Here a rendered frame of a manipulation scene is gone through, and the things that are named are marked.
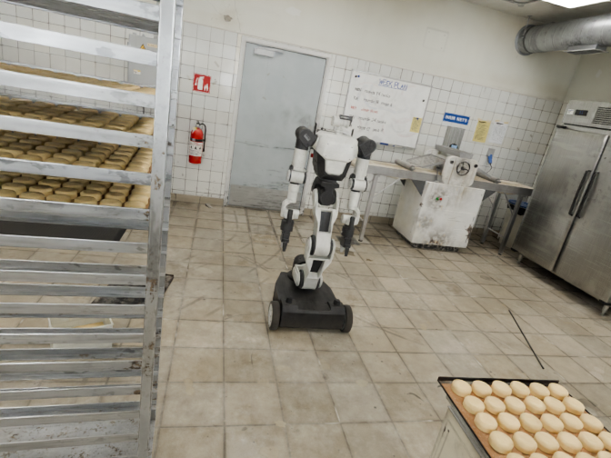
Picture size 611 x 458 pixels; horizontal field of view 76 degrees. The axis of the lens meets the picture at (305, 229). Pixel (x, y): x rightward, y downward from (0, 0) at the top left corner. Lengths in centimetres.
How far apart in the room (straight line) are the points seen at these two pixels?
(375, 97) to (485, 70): 157
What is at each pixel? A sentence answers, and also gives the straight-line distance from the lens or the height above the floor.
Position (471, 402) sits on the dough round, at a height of 92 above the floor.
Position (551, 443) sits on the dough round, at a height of 92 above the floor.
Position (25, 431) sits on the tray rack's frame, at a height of 15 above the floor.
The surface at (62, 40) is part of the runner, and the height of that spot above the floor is 159.
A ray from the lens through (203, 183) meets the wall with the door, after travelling 526.
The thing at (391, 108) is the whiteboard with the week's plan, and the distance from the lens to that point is 554.
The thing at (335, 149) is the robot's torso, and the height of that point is 128.
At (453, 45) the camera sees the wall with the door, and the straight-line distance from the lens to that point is 590.
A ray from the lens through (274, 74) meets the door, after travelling 516.
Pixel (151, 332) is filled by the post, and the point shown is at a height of 91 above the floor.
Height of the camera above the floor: 158
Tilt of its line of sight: 19 degrees down
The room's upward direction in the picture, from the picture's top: 11 degrees clockwise
